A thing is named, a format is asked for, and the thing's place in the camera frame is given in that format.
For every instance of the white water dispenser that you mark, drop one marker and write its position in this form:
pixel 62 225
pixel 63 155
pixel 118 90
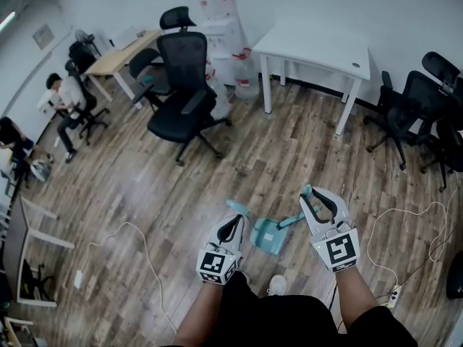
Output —
pixel 220 42

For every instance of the person's right forearm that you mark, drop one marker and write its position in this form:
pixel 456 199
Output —
pixel 356 298

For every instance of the person's white shoe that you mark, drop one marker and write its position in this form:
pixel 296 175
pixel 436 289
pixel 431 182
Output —
pixel 277 285

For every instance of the ceiling tube light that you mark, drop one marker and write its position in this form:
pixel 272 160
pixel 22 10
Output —
pixel 7 21

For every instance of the light wooden table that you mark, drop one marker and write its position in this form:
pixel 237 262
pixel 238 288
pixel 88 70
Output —
pixel 112 58

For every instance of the white box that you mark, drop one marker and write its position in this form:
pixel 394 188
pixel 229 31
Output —
pixel 47 101

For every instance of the white power strip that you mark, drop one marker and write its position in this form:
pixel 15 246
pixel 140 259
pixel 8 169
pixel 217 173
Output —
pixel 78 279
pixel 395 295

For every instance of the person's black clothing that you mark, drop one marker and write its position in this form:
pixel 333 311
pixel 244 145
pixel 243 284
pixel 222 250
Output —
pixel 282 320

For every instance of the person's left forearm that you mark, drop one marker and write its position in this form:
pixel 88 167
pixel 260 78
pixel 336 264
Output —
pixel 197 316

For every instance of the black standing fan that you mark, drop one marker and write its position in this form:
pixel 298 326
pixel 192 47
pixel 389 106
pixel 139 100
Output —
pixel 82 35

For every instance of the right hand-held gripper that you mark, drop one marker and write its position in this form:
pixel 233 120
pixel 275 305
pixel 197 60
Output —
pixel 340 251

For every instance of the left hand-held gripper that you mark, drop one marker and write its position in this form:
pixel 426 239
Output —
pixel 213 264

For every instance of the small black armchair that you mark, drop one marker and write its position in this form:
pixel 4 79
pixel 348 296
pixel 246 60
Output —
pixel 143 61

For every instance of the teal broom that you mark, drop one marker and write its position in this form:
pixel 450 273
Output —
pixel 289 221

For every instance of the grey floor device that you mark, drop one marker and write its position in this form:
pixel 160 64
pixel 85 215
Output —
pixel 41 168

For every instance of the teal dustpan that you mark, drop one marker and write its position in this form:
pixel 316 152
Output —
pixel 269 237

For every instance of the white table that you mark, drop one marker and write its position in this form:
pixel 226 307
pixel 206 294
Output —
pixel 314 45

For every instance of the black mesh headrest office chair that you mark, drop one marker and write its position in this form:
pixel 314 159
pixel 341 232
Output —
pixel 184 67
pixel 419 99

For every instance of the dark desk with white legs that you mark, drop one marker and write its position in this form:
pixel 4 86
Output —
pixel 14 237

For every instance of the framed wall notice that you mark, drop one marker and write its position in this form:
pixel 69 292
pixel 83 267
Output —
pixel 43 36

